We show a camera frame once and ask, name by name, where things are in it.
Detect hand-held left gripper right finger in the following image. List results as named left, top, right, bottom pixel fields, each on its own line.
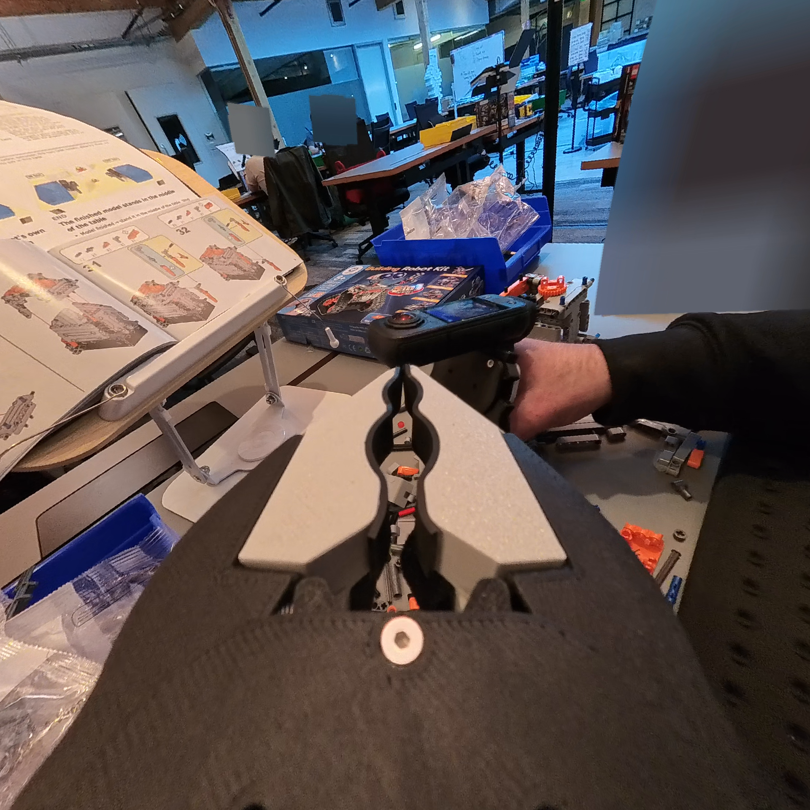
left=412, top=367, right=569, bottom=579

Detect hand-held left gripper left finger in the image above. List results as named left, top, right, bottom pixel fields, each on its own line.
left=238, top=367, right=401, bottom=573

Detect orange gear frame assembly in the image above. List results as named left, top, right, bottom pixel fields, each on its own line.
left=500, top=273, right=594, bottom=344

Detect person's right forearm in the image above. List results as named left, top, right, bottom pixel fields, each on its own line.
left=593, top=310, right=810, bottom=440

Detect person's right hand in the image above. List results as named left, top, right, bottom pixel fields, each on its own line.
left=509, top=338, right=616, bottom=443

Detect blue plastic bin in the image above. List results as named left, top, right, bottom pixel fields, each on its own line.
left=0, top=494, right=173, bottom=611
left=371, top=194, right=554, bottom=296

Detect blue robot kit box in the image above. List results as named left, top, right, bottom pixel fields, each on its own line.
left=276, top=264, right=487, bottom=360

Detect pile of small building parts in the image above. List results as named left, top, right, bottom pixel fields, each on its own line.
left=378, top=405, right=427, bottom=611

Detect clear plastic bags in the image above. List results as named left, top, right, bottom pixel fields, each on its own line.
left=0, top=532, right=173, bottom=792
left=403, top=165, right=540, bottom=254

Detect large orange wedge piece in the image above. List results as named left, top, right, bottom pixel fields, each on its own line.
left=619, top=523, right=667, bottom=573

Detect long wooden table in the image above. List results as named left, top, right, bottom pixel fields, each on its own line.
left=323, top=118, right=545, bottom=193

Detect white book stand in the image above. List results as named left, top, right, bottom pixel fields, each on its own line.
left=0, top=150, right=332, bottom=522

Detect yellow bin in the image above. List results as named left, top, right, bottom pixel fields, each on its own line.
left=421, top=117, right=481, bottom=148

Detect black office chair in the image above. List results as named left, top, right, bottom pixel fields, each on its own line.
left=260, top=146, right=339, bottom=250

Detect black pole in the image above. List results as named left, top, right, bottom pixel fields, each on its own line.
left=542, top=0, right=565, bottom=206

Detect black studded panel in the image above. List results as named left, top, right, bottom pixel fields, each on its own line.
left=678, top=431, right=810, bottom=810

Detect instruction booklet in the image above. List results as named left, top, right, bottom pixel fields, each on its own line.
left=0, top=102, right=292, bottom=459

